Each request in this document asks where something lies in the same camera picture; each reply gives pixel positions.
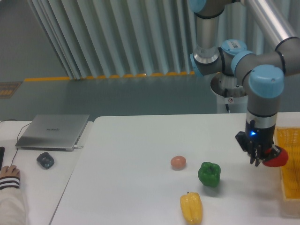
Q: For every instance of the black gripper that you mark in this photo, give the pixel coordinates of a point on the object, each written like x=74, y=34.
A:
x=257, y=142

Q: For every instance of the red bell pepper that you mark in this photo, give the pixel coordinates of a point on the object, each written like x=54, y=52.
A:
x=275, y=157

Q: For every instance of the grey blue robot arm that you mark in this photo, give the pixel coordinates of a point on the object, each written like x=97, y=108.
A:
x=261, y=76

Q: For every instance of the striped cuff cream sleeve forearm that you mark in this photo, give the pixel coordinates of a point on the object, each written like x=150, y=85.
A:
x=12, y=206

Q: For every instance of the yellow woven basket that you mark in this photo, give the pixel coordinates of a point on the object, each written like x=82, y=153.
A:
x=288, y=138

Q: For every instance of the person's hand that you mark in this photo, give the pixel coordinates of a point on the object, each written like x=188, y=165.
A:
x=10, y=172

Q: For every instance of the green bell pepper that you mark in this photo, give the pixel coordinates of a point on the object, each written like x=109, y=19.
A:
x=209, y=174

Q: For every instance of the brown egg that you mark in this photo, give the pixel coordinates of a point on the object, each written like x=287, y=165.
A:
x=178, y=162

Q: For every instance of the yellow bell pepper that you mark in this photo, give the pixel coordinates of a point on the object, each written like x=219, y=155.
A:
x=191, y=208

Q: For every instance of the white usb plug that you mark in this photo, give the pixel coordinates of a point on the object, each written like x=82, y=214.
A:
x=78, y=147

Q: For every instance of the white pleated curtain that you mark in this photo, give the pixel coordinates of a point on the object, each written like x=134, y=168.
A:
x=119, y=38

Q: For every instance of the silver closed laptop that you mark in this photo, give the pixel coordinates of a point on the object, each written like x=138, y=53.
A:
x=57, y=132

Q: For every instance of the black phone edge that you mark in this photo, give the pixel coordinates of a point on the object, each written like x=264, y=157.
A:
x=2, y=152

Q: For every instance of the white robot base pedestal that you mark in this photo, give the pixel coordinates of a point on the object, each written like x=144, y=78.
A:
x=230, y=97

